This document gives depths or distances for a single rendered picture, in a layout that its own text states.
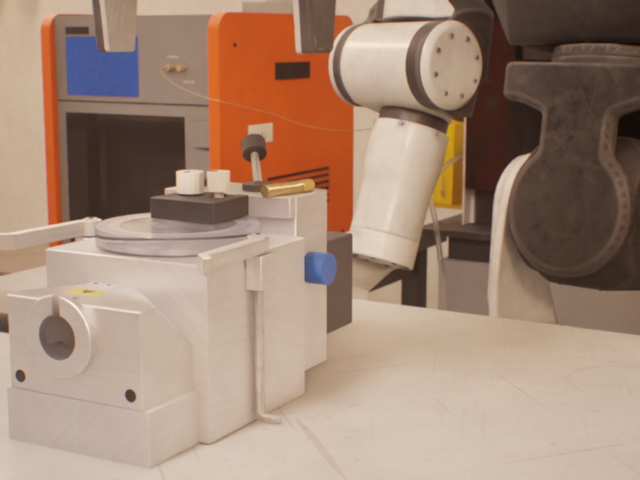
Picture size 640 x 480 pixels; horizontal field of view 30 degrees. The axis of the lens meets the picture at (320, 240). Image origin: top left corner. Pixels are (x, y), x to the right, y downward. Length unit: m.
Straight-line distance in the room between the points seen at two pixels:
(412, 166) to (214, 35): 0.80
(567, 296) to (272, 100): 0.65
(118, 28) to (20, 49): 3.93
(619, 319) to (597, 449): 1.55
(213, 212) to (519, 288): 0.42
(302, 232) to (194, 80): 1.20
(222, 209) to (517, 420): 0.19
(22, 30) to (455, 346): 3.81
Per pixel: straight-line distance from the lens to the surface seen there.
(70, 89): 2.01
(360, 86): 1.08
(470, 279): 2.22
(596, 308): 2.15
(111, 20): 0.57
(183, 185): 0.65
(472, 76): 1.06
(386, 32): 1.07
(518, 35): 0.97
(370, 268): 1.11
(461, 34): 1.05
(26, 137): 4.51
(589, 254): 0.89
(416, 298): 2.42
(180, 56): 1.86
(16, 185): 4.58
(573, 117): 0.91
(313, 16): 0.51
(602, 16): 0.91
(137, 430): 0.56
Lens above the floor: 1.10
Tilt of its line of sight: 10 degrees down
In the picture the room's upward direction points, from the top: straight up
